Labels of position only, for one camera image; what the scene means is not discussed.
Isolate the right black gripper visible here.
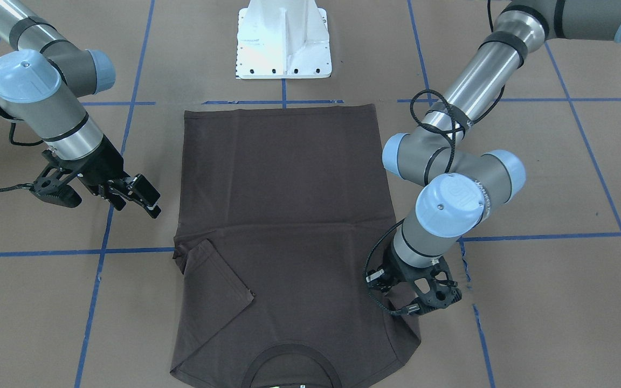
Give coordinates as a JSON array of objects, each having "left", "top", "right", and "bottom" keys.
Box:
[{"left": 71, "top": 136, "right": 162, "bottom": 219}]

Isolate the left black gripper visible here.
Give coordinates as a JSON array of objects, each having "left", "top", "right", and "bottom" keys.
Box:
[{"left": 367, "top": 249, "right": 413, "bottom": 293}]

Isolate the dark brown t-shirt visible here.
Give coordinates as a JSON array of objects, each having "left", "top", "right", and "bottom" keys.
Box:
[{"left": 170, "top": 104, "right": 420, "bottom": 387}]

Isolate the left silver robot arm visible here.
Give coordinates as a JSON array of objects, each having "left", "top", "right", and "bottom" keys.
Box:
[{"left": 365, "top": 1, "right": 621, "bottom": 308}]

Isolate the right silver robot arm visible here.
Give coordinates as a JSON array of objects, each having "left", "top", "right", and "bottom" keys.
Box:
[{"left": 0, "top": 1, "right": 161, "bottom": 218}]

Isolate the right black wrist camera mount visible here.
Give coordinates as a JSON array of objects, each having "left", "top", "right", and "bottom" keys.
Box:
[{"left": 30, "top": 149, "right": 82, "bottom": 208}]

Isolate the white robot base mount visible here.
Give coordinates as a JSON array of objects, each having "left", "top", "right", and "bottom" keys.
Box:
[{"left": 235, "top": 1, "right": 333, "bottom": 80}]

